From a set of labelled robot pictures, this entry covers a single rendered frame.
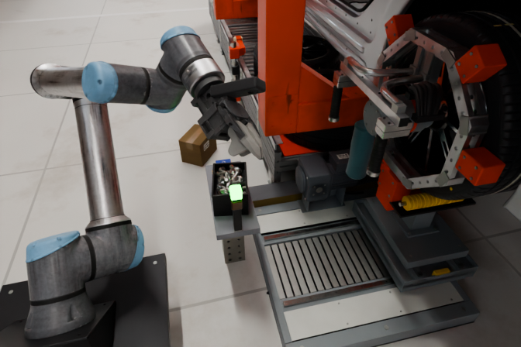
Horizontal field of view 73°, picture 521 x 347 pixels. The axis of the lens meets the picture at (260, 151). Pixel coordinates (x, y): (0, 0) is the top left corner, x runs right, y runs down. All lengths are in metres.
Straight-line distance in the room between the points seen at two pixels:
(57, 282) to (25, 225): 1.17
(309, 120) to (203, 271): 0.90
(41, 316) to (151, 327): 0.35
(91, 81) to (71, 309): 0.70
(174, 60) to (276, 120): 0.92
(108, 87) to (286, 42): 0.89
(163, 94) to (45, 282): 0.67
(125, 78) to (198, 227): 1.30
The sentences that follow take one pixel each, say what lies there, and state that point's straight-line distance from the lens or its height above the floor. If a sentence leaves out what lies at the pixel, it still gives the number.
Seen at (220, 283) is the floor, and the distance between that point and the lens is 1.80.
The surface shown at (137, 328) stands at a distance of 1.41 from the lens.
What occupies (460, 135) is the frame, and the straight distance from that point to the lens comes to 1.20.
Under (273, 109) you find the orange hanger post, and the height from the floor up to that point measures 0.67.
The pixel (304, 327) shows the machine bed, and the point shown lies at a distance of 1.61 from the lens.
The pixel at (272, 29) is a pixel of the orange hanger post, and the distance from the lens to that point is 1.51.
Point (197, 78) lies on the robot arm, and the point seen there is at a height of 1.17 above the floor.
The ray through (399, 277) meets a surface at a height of 0.15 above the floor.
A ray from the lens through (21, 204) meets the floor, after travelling 2.54.
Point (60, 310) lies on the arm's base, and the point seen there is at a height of 0.52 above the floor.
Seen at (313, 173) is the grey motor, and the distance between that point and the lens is 1.71.
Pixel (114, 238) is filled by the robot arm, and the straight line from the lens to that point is 1.30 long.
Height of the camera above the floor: 1.50
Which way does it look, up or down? 37 degrees down
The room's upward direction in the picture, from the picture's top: straight up
